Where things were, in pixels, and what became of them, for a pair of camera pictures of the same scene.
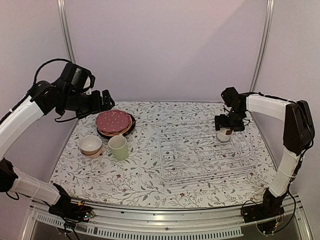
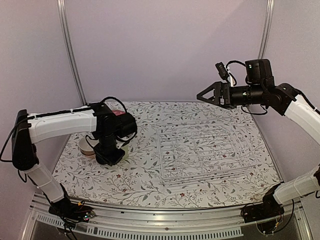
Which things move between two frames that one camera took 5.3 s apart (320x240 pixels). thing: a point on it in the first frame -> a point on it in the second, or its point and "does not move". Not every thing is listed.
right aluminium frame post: [270, 9] does not move
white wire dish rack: [190, 154] does not move
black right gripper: [239, 127] -> [220, 89]
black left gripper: [97, 104] -> [110, 161]
